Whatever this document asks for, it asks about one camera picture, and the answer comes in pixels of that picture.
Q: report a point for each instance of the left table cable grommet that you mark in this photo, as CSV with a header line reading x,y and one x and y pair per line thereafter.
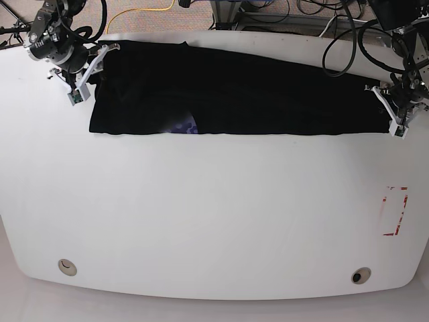
x,y
67,267

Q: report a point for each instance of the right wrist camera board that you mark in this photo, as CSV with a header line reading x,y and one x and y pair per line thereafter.
x,y
75,97

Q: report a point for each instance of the right table cable grommet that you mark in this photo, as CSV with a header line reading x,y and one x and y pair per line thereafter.
x,y
361,275

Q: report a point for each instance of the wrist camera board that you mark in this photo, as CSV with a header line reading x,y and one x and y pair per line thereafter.
x,y
398,131
75,97

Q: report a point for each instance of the aluminium frame post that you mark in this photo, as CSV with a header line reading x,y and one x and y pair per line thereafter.
x,y
224,13

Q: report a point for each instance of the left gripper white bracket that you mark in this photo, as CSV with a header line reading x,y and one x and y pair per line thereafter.
x,y
397,115

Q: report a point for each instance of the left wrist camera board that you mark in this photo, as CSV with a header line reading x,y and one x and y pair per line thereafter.
x,y
398,131

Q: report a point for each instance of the black printed T-shirt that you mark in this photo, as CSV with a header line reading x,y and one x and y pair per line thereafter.
x,y
149,88

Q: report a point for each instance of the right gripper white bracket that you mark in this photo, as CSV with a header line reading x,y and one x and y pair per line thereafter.
x,y
74,73

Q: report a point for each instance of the table cable grommet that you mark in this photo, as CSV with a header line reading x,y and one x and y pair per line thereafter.
x,y
67,267
361,275

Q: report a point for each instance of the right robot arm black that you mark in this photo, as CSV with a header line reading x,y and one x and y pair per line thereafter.
x,y
51,35

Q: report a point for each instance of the black tripod legs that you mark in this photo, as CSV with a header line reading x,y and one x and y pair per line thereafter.
x,y
20,26

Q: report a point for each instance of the red tape rectangle marking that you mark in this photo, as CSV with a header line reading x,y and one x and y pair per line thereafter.
x,y
393,209

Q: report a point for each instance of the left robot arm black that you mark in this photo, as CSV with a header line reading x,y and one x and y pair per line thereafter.
x,y
407,94

